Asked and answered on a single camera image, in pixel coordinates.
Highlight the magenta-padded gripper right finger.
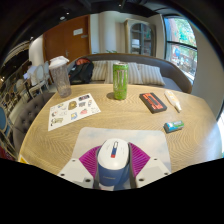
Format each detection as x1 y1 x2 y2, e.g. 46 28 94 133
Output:
127 142 172 190

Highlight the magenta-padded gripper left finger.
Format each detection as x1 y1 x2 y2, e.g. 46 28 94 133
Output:
57 145 102 190

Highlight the blue and white computer mouse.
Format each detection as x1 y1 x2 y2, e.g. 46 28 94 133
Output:
96 138 131 188

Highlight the pale sky-print mouse pad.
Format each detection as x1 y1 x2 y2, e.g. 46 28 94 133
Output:
71 126 173 174

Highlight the small teal pack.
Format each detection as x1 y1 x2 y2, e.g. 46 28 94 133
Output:
163 120 185 134

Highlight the white sticker sheet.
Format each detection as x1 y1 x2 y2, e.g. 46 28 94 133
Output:
47 92 102 132

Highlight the black and red flat box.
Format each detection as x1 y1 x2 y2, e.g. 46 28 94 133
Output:
138 92 168 115

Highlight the white tube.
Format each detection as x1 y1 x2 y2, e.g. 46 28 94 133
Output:
164 89 183 113

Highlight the green drink can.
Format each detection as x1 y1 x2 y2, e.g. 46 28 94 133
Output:
112 61 130 101

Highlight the striped cushion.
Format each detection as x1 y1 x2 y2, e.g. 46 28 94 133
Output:
104 59 144 85
90 59 109 82
138 63 166 87

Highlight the grey curved sofa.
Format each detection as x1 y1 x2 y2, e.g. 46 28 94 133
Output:
66 52 193 94

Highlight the clear shaker bottle white lid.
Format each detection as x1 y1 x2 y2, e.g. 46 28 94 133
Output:
48 55 72 99

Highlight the black and orange backpack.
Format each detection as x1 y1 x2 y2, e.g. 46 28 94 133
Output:
68 57 95 85

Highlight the person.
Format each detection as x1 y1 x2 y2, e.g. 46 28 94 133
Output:
22 61 38 82

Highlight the large window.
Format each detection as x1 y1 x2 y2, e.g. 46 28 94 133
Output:
163 16 198 84

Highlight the glass-front cabinet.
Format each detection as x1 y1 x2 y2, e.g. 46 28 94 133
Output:
124 19 157 57

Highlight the brown wooden door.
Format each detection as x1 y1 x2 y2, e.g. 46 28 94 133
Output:
42 14 92 64

